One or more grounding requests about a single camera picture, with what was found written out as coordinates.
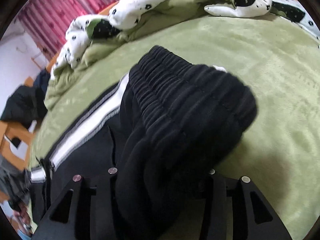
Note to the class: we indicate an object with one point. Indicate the grey jeans on bed frame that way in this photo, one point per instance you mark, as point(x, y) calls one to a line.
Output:
point(15, 184)

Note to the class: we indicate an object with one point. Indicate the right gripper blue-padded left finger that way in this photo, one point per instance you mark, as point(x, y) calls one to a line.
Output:
point(85, 209)

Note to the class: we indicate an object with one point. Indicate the dark blue garment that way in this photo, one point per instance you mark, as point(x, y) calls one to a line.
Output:
point(41, 81)

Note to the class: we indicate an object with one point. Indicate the red patterned curtain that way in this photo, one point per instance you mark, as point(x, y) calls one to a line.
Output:
point(46, 21)

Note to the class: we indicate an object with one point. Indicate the green fleece blanket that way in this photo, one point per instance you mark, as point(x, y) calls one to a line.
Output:
point(168, 13)

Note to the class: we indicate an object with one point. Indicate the black jacket on footboard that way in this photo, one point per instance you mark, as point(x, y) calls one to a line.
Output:
point(25, 105)

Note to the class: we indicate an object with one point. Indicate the green plush bed sheet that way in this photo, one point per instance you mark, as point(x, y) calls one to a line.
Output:
point(276, 58)

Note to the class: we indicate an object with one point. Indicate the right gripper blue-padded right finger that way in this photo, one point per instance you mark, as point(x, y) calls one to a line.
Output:
point(239, 207)

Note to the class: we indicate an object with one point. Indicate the black sweatpants with white stripe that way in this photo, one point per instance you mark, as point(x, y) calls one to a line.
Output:
point(147, 144)

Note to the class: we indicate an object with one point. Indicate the flower-print pillow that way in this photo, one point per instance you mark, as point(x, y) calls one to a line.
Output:
point(293, 11)

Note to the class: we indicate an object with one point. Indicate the person's left hand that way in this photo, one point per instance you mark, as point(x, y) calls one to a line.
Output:
point(24, 221)

